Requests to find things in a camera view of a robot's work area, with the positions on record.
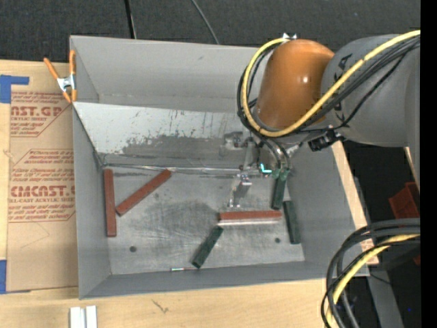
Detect dark green flat block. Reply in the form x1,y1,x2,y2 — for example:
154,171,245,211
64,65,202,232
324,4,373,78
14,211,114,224
191,225,225,269
282,200,302,245
270,174,290,210

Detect grey metal bin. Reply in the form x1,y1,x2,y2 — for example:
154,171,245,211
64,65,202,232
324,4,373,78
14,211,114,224
69,35,371,300

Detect black cylinder on white bracket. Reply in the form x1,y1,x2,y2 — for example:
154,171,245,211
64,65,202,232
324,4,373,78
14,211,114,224
307,130,344,152

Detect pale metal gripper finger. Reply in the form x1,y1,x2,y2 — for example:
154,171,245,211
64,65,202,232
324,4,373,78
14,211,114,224
229,173,253,208
242,141,258,171

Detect brown cardboard board red print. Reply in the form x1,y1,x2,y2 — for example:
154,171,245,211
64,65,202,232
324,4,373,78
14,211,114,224
0,59,80,293

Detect red-brown flat block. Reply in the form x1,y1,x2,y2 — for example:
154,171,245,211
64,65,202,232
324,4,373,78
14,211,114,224
103,168,118,238
115,168,172,217
217,209,283,226

